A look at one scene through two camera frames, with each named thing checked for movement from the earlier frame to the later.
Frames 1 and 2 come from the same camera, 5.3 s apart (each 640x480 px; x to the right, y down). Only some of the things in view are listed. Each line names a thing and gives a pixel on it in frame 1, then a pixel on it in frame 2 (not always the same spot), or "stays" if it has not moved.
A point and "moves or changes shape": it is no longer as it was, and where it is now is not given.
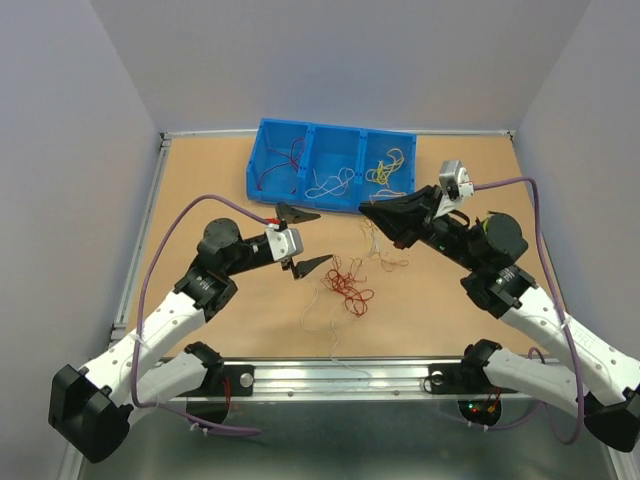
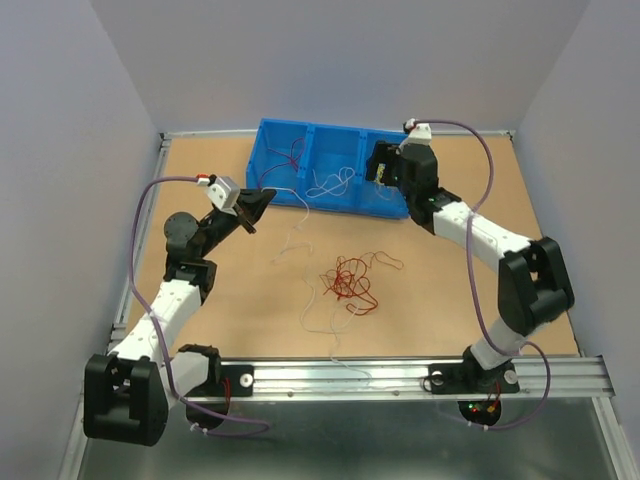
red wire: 292,161 stays
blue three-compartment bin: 328,167 stays
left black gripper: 291,215 -> 250,207
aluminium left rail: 146,217 stays
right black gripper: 404,218 -> 385,154
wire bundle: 345,283 moves or changes shape
